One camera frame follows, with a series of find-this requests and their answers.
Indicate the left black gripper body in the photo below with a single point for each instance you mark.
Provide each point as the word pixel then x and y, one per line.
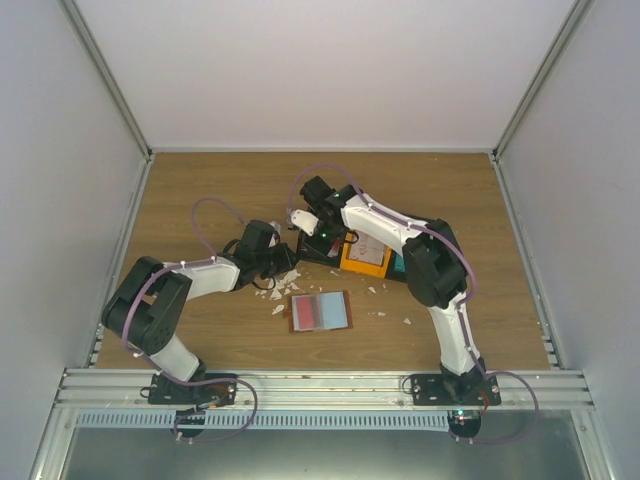
pixel 272 266

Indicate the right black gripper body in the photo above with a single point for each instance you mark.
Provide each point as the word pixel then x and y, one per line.
pixel 321 222

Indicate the brown leather card holder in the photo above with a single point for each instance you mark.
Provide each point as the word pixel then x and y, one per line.
pixel 326 311

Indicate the red circle card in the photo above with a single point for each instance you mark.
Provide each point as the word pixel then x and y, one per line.
pixel 306 315

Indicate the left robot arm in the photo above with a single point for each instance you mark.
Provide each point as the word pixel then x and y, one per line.
pixel 145 309

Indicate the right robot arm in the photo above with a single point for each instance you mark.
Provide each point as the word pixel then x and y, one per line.
pixel 436 270

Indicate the black bin with red cards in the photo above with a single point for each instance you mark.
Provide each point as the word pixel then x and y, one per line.
pixel 321 250

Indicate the white patterned card stack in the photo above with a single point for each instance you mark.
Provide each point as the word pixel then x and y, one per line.
pixel 367 249

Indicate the black bin with teal cards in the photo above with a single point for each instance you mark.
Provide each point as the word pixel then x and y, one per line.
pixel 400 265

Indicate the orange bin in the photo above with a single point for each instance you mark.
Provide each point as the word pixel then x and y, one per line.
pixel 363 268

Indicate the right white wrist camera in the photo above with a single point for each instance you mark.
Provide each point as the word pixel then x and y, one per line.
pixel 305 221

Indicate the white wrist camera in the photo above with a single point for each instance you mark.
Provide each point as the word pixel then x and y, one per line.
pixel 305 221
pixel 276 227

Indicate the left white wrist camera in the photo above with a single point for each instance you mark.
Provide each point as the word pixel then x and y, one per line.
pixel 276 227

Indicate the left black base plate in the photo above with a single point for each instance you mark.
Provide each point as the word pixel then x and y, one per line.
pixel 192 401

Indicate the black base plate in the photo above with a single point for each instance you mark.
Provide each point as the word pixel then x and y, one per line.
pixel 192 401
pixel 469 397

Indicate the grey slotted cable duct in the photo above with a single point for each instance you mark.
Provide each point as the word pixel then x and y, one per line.
pixel 279 419

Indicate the aluminium rail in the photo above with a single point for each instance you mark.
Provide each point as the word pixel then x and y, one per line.
pixel 309 390

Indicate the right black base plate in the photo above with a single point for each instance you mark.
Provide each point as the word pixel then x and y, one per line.
pixel 469 397

